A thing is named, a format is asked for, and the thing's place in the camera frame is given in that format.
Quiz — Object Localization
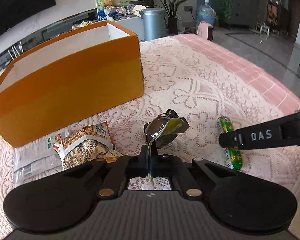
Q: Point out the checkered yellow snack bag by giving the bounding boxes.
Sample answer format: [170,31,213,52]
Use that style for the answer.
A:
[53,122,123,170]

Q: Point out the dark green foil packet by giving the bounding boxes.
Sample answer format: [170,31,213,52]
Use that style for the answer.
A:
[143,109,190,187]

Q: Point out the white silver snack packet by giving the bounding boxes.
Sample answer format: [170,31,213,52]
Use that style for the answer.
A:
[13,128,69,187]

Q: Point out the green wrapped snack stick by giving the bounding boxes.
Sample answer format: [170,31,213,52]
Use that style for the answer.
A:
[218,115,243,170]

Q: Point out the white lace tablecloth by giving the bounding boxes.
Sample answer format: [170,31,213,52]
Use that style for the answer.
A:
[0,35,300,239]

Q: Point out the orange cardboard box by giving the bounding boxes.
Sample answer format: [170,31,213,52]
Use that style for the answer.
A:
[0,35,144,147]

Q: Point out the pink small heater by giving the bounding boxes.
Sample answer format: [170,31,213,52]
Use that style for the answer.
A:
[197,21,213,41]

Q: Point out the blue water jug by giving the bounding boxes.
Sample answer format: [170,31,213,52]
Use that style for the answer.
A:
[197,0,216,26]

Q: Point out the grey metal trash bin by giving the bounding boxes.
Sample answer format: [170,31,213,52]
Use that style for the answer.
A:
[140,7,166,41]

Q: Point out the potted green plant right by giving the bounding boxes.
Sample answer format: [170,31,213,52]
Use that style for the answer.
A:
[159,0,189,34]

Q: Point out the white wifi router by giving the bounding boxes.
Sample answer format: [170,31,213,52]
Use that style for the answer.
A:
[7,41,24,60]

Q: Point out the teddy bear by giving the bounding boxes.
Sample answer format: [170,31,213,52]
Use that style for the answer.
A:
[103,0,121,9]

